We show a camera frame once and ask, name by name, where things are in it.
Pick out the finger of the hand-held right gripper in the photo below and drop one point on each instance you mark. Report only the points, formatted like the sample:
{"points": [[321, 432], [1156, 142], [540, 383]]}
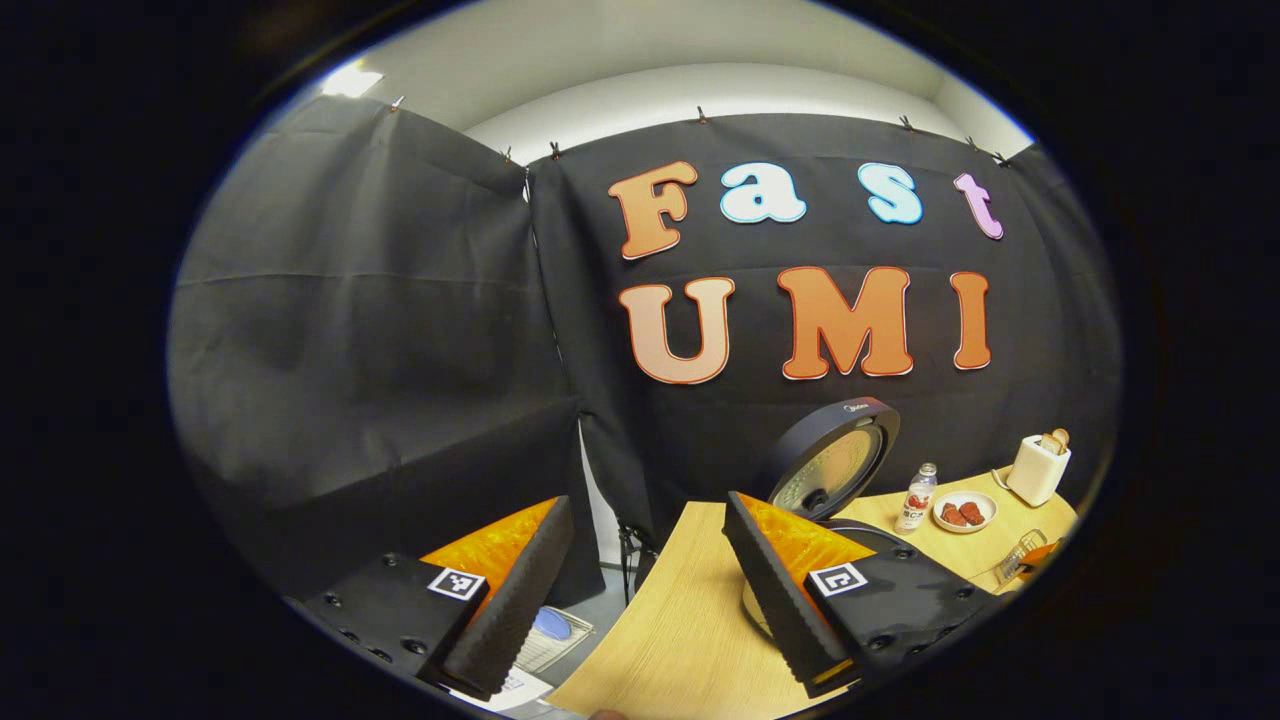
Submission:
{"points": [[1048, 556]]}

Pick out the blue object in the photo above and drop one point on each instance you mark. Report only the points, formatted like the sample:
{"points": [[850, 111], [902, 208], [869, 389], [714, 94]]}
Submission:
{"points": [[552, 622]]}

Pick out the round white plate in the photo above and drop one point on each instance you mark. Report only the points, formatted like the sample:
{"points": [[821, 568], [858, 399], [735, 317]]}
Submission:
{"points": [[985, 505]]}

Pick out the black backdrop cloth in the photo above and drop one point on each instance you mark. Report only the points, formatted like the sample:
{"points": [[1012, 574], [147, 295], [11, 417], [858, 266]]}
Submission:
{"points": [[350, 330]]}

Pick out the white patterned mat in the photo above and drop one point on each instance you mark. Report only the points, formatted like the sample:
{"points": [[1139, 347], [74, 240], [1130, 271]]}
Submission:
{"points": [[545, 655]]}

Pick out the white paper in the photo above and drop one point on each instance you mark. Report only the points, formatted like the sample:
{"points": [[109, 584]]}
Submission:
{"points": [[515, 688]]}

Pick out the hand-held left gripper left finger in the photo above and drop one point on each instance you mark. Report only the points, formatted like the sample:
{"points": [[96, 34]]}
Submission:
{"points": [[525, 600]]}

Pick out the clear chopstick holder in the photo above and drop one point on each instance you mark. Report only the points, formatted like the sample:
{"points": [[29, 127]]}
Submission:
{"points": [[1018, 560]]}

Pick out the clear bottle red label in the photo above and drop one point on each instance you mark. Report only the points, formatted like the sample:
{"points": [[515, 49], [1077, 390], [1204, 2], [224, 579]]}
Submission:
{"points": [[915, 500]]}

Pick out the black tripod stand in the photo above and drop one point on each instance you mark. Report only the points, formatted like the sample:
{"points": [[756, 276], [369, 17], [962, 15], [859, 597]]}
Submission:
{"points": [[628, 560]]}

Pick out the toasted bread slice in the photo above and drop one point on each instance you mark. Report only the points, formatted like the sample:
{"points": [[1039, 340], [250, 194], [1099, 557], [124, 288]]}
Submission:
{"points": [[1053, 440]]}

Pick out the red meat piece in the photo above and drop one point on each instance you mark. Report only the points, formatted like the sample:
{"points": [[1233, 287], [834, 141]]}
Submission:
{"points": [[972, 513], [953, 516]]}

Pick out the ceiling light panel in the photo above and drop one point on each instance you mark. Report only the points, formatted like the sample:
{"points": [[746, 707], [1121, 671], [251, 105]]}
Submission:
{"points": [[352, 80]]}

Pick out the dark lid rice cooker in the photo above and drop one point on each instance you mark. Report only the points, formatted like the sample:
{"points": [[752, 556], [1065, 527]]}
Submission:
{"points": [[830, 465]]}

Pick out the row of black cloth clips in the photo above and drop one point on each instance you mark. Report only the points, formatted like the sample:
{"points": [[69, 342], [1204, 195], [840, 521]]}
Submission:
{"points": [[702, 116]]}

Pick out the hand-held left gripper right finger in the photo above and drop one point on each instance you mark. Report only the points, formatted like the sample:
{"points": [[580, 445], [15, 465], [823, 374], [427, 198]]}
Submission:
{"points": [[775, 600]]}

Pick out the white toaster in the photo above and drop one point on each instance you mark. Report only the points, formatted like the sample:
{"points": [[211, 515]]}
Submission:
{"points": [[1035, 475]]}

